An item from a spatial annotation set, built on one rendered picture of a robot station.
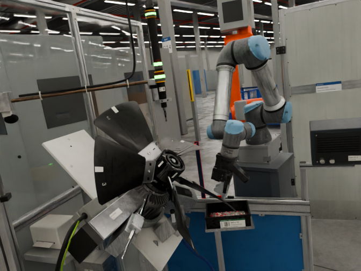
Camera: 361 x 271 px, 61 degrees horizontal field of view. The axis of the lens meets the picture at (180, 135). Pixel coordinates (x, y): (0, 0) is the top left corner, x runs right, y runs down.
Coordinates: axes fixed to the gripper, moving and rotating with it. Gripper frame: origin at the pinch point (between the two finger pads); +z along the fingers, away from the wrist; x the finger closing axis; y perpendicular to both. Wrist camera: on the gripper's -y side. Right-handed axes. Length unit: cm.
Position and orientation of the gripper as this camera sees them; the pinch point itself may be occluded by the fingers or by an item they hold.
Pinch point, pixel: (224, 198)
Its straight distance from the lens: 141.2
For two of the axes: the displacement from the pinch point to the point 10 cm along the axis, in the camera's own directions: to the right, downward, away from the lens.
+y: -9.3, -2.3, 3.0
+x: -3.5, 2.2, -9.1
